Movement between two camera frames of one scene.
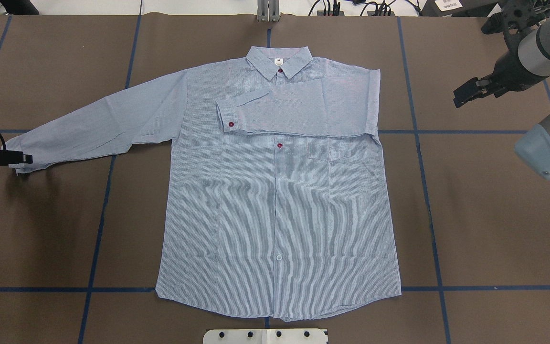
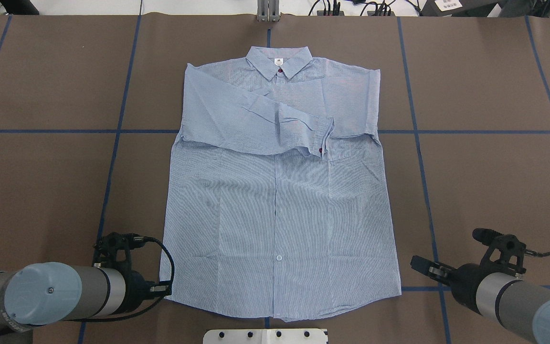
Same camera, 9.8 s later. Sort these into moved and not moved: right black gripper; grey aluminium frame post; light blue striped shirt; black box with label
Moved: right black gripper; light blue striped shirt
Not moved: black box with label; grey aluminium frame post
